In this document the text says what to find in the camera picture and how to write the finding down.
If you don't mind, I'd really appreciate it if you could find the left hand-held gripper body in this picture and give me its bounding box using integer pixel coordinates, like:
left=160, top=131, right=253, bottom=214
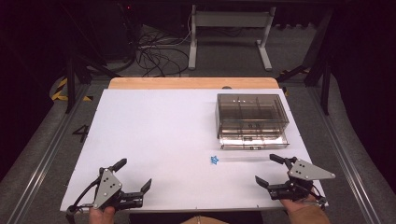
left=92, top=167, right=145, bottom=213

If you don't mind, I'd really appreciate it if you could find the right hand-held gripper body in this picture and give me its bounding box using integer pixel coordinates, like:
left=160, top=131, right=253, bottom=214
left=268, top=157, right=337, bottom=202

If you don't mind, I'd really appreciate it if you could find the person's right hand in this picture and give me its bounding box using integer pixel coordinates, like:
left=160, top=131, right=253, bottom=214
left=279, top=195, right=314, bottom=217

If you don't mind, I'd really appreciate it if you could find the person's left hand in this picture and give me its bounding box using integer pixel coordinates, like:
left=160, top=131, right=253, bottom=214
left=88, top=204, right=117, bottom=224

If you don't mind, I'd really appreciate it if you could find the clear plastic drawer box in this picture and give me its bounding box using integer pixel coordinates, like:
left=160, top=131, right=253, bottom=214
left=215, top=92, right=290, bottom=151

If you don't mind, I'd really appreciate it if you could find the white board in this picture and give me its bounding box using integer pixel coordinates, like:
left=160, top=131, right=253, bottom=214
left=60, top=88, right=327, bottom=213

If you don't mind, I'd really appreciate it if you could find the black metal stand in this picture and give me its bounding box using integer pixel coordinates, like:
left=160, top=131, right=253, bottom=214
left=276, top=7, right=333, bottom=117
left=61, top=6, right=121, bottom=115

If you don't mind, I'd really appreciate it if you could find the yellow and black floor tape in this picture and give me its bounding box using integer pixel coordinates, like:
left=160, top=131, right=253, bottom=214
left=50, top=77, right=94, bottom=103

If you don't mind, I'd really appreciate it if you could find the wooden table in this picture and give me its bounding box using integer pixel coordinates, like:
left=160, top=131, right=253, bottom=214
left=107, top=77, right=280, bottom=91

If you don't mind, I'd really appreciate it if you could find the black equipment case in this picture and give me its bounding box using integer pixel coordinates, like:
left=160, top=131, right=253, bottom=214
left=92, top=2, right=138, bottom=62

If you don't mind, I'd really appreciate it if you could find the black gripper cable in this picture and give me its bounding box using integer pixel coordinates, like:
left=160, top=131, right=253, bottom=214
left=65, top=177, right=101, bottom=224
left=306, top=183, right=329, bottom=209

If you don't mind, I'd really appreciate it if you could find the aluminium floor rail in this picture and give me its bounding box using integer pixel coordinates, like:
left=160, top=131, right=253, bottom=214
left=305, top=87, right=383, bottom=224
left=5, top=83, right=92, bottom=224

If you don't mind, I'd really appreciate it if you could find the tangle of black floor cables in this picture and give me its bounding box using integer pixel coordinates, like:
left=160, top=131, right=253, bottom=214
left=134, top=18, right=191, bottom=78

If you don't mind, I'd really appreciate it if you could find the white metal table frame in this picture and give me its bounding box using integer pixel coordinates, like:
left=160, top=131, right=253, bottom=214
left=188, top=4, right=277, bottom=72

